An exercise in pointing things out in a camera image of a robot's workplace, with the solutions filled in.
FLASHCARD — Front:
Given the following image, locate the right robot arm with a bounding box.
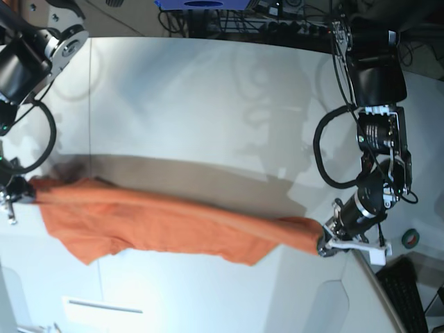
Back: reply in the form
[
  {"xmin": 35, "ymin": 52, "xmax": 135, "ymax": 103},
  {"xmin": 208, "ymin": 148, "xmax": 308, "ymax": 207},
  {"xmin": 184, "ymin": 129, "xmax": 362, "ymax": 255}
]
[{"xmin": 1, "ymin": 1, "xmax": 89, "ymax": 205}]

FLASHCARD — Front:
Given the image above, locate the black power strip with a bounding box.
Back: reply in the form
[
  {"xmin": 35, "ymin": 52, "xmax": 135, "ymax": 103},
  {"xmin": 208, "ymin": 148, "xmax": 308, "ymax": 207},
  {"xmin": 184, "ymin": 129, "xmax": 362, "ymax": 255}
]
[{"xmin": 266, "ymin": 21, "xmax": 330, "ymax": 36}]

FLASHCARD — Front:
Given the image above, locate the black keyboard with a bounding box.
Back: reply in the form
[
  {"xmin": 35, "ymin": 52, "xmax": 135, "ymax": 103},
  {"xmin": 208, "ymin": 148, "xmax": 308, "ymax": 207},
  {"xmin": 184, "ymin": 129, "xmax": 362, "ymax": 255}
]
[{"xmin": 376, "ymin": 257, "xmax": 428, "ymax": 333}]

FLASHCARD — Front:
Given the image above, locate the orange t-shirt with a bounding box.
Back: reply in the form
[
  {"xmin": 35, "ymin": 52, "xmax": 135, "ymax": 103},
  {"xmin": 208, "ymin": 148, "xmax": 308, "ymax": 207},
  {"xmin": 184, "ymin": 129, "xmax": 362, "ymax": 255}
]
[{"xmin": 30, "ymin": 178, "xmax": 323, "ymax": 266}]

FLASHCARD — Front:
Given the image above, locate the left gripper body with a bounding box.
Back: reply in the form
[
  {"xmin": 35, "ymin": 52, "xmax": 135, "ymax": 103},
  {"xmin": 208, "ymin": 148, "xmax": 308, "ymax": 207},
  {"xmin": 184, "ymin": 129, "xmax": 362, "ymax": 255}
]
[{"xmin": 333, "ymin": 176, "xmax": 387, "ymax": 239}]

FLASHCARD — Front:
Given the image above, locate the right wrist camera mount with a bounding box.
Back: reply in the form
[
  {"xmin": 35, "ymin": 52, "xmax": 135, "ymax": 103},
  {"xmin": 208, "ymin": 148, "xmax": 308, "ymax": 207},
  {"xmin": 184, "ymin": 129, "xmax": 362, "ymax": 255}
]
[{"xmin": 1, "ymin": 191, "xmax": 17, "ymax": 225}]

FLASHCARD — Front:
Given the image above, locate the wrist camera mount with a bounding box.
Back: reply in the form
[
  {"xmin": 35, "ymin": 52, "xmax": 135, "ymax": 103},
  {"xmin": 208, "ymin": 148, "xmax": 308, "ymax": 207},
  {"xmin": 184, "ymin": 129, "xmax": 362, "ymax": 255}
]
[
  {"xmin": 323, "ymin": 220, "xmax": 393, "ymax": 266},
  {"xmin": 1, "ymin": 191, "xmax": 17, "ymax": 225}
]

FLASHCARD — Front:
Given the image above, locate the blue box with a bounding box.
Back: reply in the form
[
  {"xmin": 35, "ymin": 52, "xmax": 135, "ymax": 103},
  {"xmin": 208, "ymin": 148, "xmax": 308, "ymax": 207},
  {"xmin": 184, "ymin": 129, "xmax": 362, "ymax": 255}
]
[{"xmin": 154, "ymin": 0, "xmax": 253, "ymax": 10}]

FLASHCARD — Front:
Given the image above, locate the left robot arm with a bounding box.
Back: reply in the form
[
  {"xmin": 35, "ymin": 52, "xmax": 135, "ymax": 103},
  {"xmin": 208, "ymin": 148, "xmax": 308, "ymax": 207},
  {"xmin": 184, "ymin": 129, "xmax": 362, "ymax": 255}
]
[{"xmin": 313, "ymin": 12, "xmax": 418, "ymax": 266}]

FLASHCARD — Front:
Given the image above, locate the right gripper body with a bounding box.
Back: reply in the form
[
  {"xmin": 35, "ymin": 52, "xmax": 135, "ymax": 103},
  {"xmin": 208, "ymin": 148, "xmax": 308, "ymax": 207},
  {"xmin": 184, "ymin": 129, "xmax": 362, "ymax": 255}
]
[{"xmin": 1, "ymin": 176, "xmax": 35, "ymax": 203}]

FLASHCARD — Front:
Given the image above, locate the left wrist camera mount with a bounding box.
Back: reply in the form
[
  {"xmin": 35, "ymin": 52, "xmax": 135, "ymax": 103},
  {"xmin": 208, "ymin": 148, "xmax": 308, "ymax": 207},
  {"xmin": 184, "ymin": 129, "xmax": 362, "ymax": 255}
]
[{"xmin": 323, "ymin": 220, "xmax": 393, "ymax": 266}]

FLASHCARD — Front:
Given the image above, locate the green tape roll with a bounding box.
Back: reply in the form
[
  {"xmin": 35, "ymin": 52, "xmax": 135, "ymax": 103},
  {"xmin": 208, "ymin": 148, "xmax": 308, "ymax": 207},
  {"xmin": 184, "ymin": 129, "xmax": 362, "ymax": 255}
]
[{"xmin": 401, "ymin": 228, "xmax": 420, "ymax": 250}]

